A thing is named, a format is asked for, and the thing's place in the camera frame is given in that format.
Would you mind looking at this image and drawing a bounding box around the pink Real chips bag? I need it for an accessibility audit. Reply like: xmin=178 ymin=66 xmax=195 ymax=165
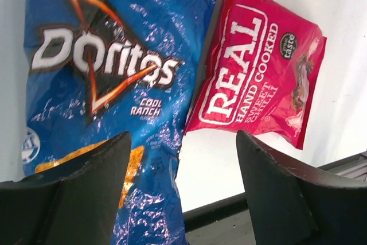
xmin=184 ymin=0 xmax=327 ymax=149

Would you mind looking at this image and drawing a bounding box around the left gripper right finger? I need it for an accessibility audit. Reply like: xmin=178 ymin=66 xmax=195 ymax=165
xmin=236 ymin=131 xmax=366 ymax=244

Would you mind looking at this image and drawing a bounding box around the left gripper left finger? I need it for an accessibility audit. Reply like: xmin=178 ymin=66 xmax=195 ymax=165
xmin=1 ymin=132 xmax=131 ymax=244

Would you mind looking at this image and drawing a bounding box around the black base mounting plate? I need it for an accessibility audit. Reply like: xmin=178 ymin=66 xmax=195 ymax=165
xmin=184 ymin=152 xmax=366 ymax=245

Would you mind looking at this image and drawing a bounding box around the blue Doritos chips bag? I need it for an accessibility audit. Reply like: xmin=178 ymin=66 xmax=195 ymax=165
xmin=22 ymin=0 xmax=216 ymax=244

